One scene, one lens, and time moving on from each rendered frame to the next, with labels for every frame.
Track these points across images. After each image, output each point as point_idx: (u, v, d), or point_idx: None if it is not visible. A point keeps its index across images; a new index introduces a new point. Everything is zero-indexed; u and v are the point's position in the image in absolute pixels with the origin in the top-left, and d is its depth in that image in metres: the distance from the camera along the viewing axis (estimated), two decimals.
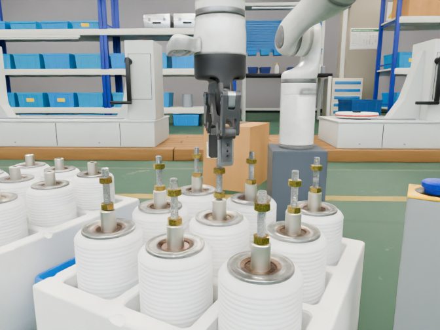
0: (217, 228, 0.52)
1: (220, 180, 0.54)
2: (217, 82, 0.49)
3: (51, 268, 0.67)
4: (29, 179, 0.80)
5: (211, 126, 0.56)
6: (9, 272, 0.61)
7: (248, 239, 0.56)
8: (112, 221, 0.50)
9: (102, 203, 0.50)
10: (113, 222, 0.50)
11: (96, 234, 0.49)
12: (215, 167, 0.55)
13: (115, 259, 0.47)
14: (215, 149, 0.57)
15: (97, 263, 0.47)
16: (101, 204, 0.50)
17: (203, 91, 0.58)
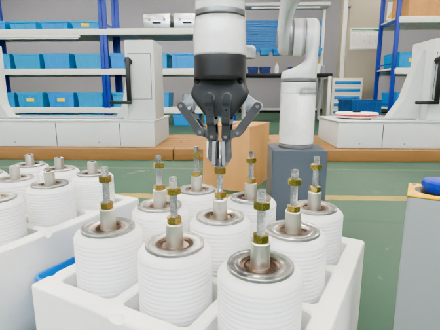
0: (211, 227, 0.52)
1: (221, 179, 0.55)
2: None
3: (50, 267, 0.67)
4: (28, 179, 0.80)
5: (224, 132, 0.53)
6: (8, 271, 0.61)
7: (248, 241, 0.55)
8: (112, 220, 0.50)
9: (101, 202, 0.50)
10: (112, 221, 0.50)
11: (96, 233, 0.48)
12: (218, 168, 0.53)
13: (114, 258, 0.47)
14: (222, 156, 0.54)
15: (96, 262, 0.47)
16: (101, 203, 0.50)
17: (261, 103, 0.52)
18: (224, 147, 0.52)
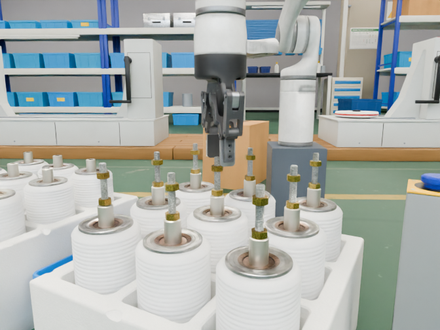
0: (203, 223, 0.52)
1: (218, 177, 0.54)
2: None
3: (48, 265, 0.66)
4: (27, 177, 0.80)
5: None
6: (6, 268, 0.61)
7: (244, 240, 0.54)
8: (110, 217, 0.50)
9: (99, 198, 0.50)
10: (110, 218, 0.50)
11: (93, 229, 0.48)
12: None
13: (112, 255, 0.47)
14: (226, 156, 0.51)
15: (94, 258, 0.47)
16: (99, 200, 0.49)
17: (243, 91, 0.46)
18: (220, 146, 0.49)
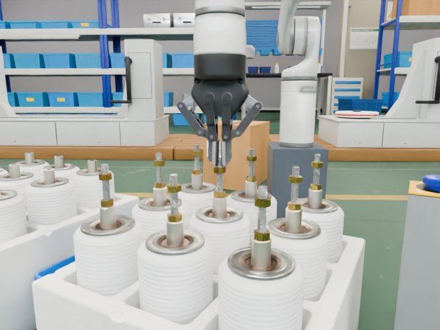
0: (205, 224, 0.52)
1: (221, 178, 0.55)
2: None
3: (50, 266, 0.66)
4: (28, 177, 0.80)
5: (224, 132, 0.53)
6: (8, 269, 0.61)
7: (246, 241, 0.54)
8: (112, 218, 0.50)
9: (101, 200, 0.50)
10: (112, 219, 0.50)
11: (96, 230, 0.48)
12: (217, 167, 0.53)
13: (114, 256, 0.47)
14: (222, 156, 0.54)
15: (96, 259, 0.47)
16: (101, 201, 0.49)
17: (260, 103, 0.52)
18: (224, 147, 0.52)
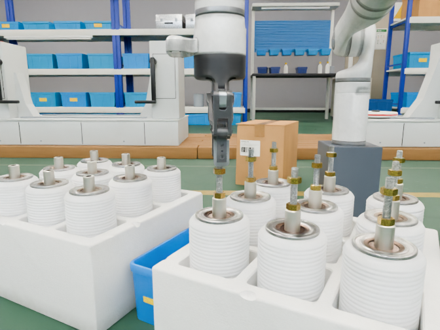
0: None
1: (313, 173, 0.59)
2: (213, 82, 0.49)
3: (141, 255, 0.71)
4: (105, 173, 0.84)
5: None
6: (109, 257, 0.66)
7: None
8: (224, 208, 0.55)
9: (222, 192, 0.54)
10: (224, 209, 0.55)
11: (213, 219, 0.53)
12: (321, 162, 0.59)
13: (232, 242, 0.52)
14: None
15: (217, 245, 0.52)
16: (224, 192, 0.55)
17: (210, 91, 0.58)
18: None
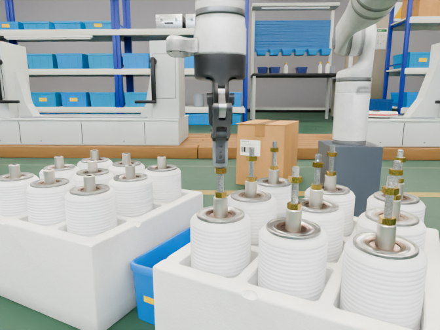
0: None
1: (314, 172, 0.59)
2: (213, 82, 0.49)
3: (141, 255, 0.71)
4: (106, 173, 0.84)
5: None
6: (110, 257, 0.66)
7: None
8: (214, 205, 0.56)
9: None
10: (214, 207, 0.56)
11: None
12: (322, 162, 0.58)
13: None
14: (220, 156, 0.54)
15: None
16: None
17: None
18: (226, 145, 0.54)
